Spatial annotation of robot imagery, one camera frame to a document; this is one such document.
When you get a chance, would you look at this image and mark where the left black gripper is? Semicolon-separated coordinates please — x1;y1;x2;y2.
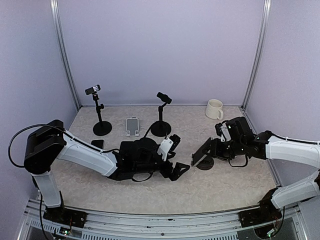
134;153;190;181

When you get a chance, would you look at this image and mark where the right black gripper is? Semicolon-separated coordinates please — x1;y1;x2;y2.
202;137;246;160

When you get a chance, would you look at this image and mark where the cream ceramic mug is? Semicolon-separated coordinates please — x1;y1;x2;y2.
205;99;224;120

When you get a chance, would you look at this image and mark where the black smartphone white back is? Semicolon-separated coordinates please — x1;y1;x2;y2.
90;139;104;149

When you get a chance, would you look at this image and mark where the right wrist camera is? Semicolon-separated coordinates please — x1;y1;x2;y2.
215;120;231;142

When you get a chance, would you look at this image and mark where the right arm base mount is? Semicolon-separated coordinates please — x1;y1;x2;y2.
238;207;282;228

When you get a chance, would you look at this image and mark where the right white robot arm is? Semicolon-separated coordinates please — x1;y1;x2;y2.
209;117;320;222

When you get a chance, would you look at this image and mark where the front aluminium rail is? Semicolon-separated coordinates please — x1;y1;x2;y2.
15;199;309;240

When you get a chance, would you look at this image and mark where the aluminium frame post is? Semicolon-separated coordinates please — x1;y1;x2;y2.
241;0;272;112
50;0;82;111

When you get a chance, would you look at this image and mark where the left aluminium frame post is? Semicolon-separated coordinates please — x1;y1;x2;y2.
50;0;82;111

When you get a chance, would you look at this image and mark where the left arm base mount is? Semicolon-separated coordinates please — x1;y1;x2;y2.
43;208;87;228

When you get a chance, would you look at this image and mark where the small black disc phone stand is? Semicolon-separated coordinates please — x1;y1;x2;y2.
196;156;215;171

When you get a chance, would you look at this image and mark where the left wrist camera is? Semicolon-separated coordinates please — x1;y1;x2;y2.
157;137;174;162

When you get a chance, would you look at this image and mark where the black round-base phone stand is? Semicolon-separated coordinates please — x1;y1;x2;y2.
85;84;112;136

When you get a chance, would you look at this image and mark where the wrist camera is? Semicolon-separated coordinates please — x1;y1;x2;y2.
215;120;231;142
157;137;174;162

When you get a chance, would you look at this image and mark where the right aluminium frame post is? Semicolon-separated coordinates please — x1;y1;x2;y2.
241;0;272;112

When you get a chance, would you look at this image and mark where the white folding phone stand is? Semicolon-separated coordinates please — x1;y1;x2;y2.
125;117;140;137

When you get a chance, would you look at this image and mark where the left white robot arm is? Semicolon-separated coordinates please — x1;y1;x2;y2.
24;119;190;223

